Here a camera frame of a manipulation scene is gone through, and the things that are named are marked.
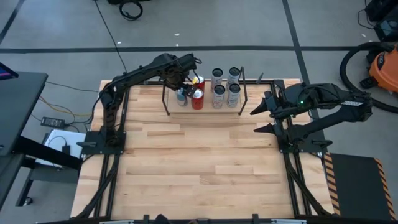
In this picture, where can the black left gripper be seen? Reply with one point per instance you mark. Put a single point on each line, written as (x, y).
(180, 70)

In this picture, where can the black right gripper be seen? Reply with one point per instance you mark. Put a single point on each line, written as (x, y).
(280, 99)

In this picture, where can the orange shop vacuum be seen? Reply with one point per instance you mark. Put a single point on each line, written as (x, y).
(387, 71)
(343, 73)

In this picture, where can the silver blue Red Bull can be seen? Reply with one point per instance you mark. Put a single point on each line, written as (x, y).
(181, 100)

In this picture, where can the laptop screen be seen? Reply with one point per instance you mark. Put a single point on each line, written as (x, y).
(6, 73)

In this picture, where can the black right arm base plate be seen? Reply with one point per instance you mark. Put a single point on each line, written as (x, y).
(311, 149)

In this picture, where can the white Celsius can blue band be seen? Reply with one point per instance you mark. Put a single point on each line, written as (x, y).
(233, 98)

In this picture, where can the black aluminium rig frame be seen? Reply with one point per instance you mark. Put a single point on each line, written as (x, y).
(224, 222)

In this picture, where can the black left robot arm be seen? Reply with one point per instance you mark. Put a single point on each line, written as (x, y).
(112, 93)

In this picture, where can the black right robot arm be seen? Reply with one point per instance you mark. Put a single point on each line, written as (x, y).
(342, 99)

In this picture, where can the black hazard striped mat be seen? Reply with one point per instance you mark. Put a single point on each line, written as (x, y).
(357, 186)

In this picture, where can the white strip on frame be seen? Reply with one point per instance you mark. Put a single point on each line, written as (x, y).
(116, 221)
(289, 221)

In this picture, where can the wooden shelf with black legs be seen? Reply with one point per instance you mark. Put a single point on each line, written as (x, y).
(205, 109)

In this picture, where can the small black charger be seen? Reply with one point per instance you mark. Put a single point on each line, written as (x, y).
(66, 149)

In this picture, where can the black equipment case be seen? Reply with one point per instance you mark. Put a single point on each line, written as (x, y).
(387, 28)

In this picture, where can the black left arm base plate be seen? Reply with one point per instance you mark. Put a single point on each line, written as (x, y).
(93, 151)

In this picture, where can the white Celsius Arctic can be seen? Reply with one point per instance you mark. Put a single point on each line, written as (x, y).
(233, 80)

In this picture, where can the black power adapter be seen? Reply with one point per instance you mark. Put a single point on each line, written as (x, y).
(53, 122)

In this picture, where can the white Celsius can red band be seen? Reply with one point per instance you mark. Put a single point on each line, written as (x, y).
(216, 82)

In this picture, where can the red soda can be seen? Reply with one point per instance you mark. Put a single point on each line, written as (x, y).
(200, 85)
(197, 102)

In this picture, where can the white flat box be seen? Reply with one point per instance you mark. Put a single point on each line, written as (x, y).
(73, 138)

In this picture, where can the black desk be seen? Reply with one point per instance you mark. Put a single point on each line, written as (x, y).
(18, 109)

